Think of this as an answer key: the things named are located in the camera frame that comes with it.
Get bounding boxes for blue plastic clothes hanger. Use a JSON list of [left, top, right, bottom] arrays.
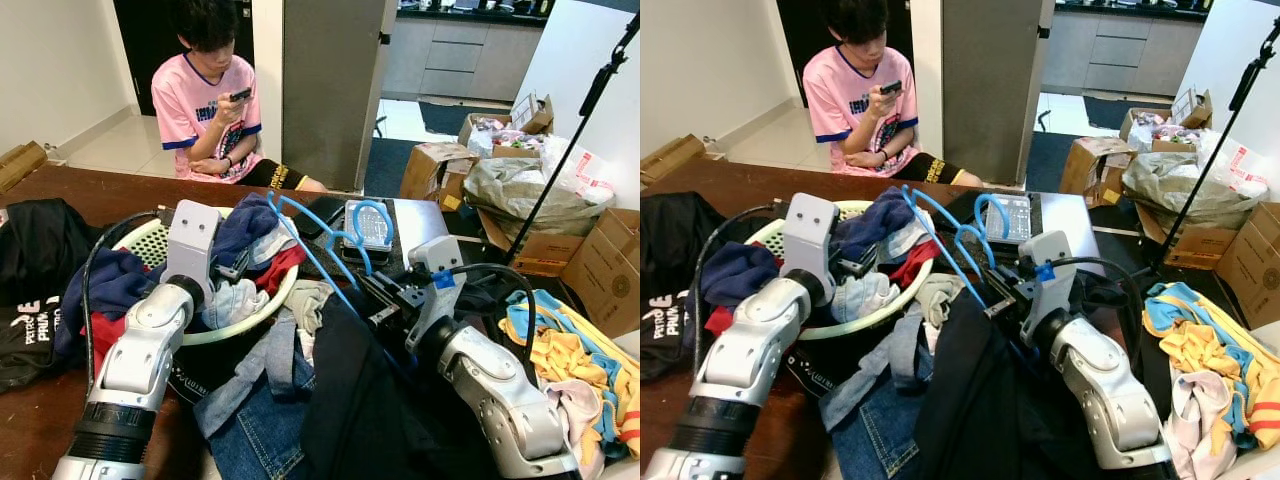
[[268, 193, 396, 313], [900, 185, 1031, 306]]

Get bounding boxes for black garment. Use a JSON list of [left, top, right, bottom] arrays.
[[915, 290, 1161, 480], [640, 192, 706, 301], [300, 290, 501, 480], [0, 198, 101, 306]]

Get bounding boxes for light grey white garment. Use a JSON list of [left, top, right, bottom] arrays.
[[830, 270, 901, 323], [200, 278, 273, 331]]

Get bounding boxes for blue folded garment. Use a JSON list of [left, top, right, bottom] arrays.
[[213, 193, 283, 269], [835, 188, 916, 261]]

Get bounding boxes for silver keyboard device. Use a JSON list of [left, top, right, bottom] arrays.
[[940, 190, 1046, 249], [340, 198, 396, 266]]

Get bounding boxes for grey draped garment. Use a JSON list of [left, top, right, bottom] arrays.
[[905, 272, 966, 351], [270, 278, 339, 366]]

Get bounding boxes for white flat panel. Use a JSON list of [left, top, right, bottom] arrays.
[[390, 198, 451, 271], [1040, 192, 1101, 291]]

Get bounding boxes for white plastic laundry basket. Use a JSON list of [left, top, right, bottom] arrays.
[[745, 200, 936, 341], [110, 205, 301, 348]]

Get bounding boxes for brown cardboard box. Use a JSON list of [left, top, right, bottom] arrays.
[[478, 205, 581, 278], [1060, 135, 1139, 206], [458, 93, 554, 161], [1160, 215, 1246, 271], [1118, 88, 1213, 153], [0, 140, 49, 193], [640, 133, 706, 186], [1215, 200, 1280, 331], [565, 208, 641, 338], [400, 142, 479, 213]]

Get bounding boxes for navy blue crumpled garment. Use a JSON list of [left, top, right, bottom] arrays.
[[700, 243, 781, 311], [55, 248, 156, 356]]

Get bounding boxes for person in pink shirt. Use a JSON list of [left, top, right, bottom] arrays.
[[800, 0, 986, 189], [150, 0, 331, 193]]

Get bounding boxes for grey plastic bag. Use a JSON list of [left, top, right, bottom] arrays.
[[1122, 150, 1251, 229], [463, 155, 601, 238]]

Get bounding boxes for yellow and blue shirt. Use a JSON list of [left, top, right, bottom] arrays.
[[500, 288, 641, 461], [1143, 280, 1280, 451]]

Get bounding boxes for dark floor mat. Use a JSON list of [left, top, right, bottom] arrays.
[[1083, 95, 1141, 131], [417, 100, 513, 138]]

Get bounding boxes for blue denim jeans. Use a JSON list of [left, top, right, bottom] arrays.
[[820, 320, 951, 480], [193, 330, 321, 480]]

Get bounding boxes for black crumpled garment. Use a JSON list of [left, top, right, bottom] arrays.
[[0, 198, 101, 306], [640, 192, 706, 301]]

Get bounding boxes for pale pink garment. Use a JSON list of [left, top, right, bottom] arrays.
[[540, 378, 606, 480], [1165, 370, 1241, 480]]

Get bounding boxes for black shirt white print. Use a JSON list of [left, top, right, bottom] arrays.
[[0, 295, 93, 393], [640, 295, 701, 381]]

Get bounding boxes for white and red bag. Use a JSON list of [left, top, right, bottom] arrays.
[[1205, 135, 1273, 199], [545, 133, 618, 204]]

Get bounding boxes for grey kitchen cabinet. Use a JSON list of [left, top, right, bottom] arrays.
[[1040, 0, 1206, 96], [383, 5, 549, 101]]

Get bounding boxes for black tripod pole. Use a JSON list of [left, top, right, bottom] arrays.
[[1150, 15, 1280, 276], [503, 12, 641, 266]]

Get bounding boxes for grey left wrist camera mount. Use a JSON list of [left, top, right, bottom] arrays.
[[163, 200, 223, 301], [780, 193, 841, 291]]

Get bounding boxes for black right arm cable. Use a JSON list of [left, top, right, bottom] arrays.
[[440, 262, 538, 386], [1060, 257, 1146, 371]]

